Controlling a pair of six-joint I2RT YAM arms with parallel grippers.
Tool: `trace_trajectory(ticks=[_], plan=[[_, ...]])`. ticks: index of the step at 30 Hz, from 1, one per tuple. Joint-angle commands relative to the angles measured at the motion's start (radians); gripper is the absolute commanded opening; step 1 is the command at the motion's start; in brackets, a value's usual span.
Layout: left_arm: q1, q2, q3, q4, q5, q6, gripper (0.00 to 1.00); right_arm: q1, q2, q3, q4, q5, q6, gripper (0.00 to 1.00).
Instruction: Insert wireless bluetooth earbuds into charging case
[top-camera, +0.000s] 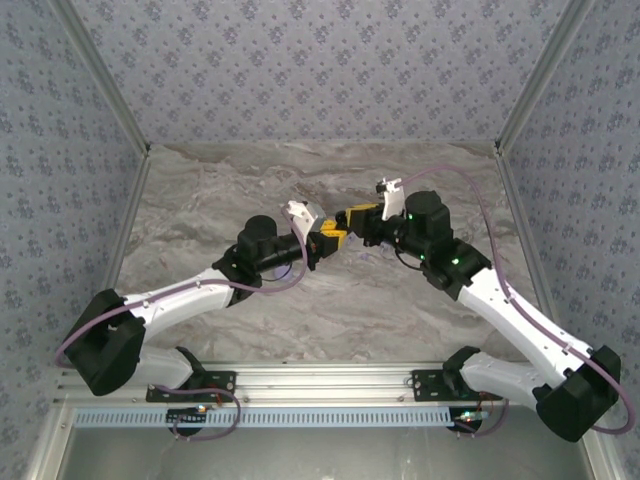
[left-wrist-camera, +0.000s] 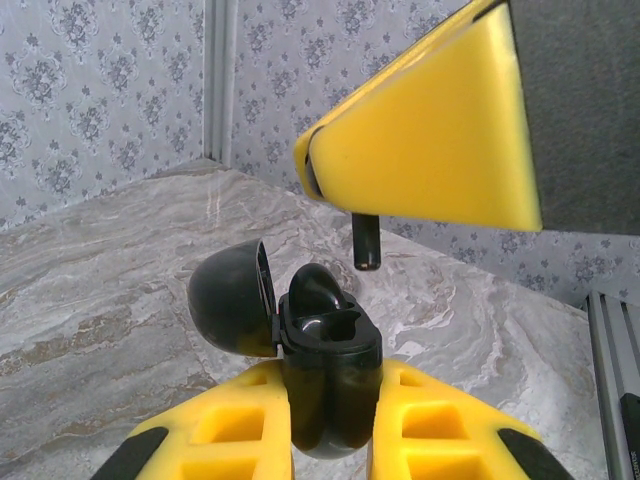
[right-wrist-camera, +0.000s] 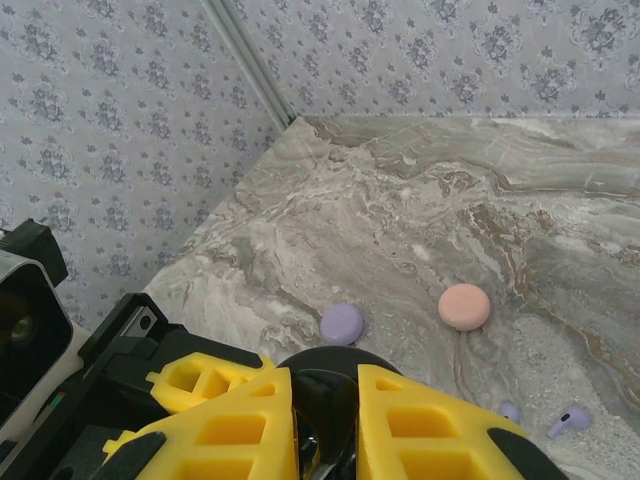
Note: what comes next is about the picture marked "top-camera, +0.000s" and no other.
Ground small LED circuit board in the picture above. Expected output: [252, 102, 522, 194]
[452, 408, 490, 432]
[166, 405, 210, 427]

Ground grey metal sheet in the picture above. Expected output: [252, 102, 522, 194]
[59, 427, 591, 480]

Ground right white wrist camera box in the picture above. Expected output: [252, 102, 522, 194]
[374, 177, 407, 222]

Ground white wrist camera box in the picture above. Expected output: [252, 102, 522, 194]
[374, 177, 407, 222]
[281, 199, 327, 236]

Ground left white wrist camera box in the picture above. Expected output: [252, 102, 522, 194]
[281, 199, 327, 236]

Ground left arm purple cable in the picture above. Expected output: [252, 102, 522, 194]
[53, 207, 309, 442]

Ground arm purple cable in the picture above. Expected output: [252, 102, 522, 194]
[397, 165, 638, 440]
[53, 207, 309, 442]

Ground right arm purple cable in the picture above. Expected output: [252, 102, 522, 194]
[397, 165, 638, 440]

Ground aluminium table side rail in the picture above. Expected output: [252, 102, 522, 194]
[97, 149, 154, 301]
[495, 149, 574, 365]

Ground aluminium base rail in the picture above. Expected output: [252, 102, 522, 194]
[53, 362, 600, 407]

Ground slotted pale cable duct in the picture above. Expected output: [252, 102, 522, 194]
[73, 406, 459, 429]

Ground aluminium frame post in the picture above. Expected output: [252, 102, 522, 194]
[48, 0, 153, 157]
[493, 0, 597, 157]

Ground aluminium lower frame rail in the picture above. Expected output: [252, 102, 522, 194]
[24, 403, 76, 480]
[572, 403, 629, 480]

